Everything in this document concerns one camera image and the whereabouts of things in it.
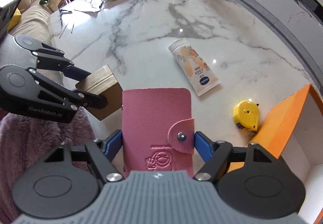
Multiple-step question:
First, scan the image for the small brown cardboard box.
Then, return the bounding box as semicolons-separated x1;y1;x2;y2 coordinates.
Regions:
75;65;123;121

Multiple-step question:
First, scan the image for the yellow tape measure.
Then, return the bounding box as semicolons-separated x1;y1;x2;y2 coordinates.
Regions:
233;100;260;132

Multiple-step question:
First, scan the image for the pink leather card holder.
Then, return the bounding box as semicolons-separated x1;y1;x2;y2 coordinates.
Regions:
122;88;195;176

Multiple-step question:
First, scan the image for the hand cream tube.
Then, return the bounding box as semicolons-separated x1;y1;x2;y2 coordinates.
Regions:
168;38;221;96

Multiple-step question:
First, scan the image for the purple fuzzy blanket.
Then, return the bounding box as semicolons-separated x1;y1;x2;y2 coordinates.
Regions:
1;108;95;223

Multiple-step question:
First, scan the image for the orange cardboard storage box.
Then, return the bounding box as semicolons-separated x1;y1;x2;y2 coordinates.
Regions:
250;84;323;223

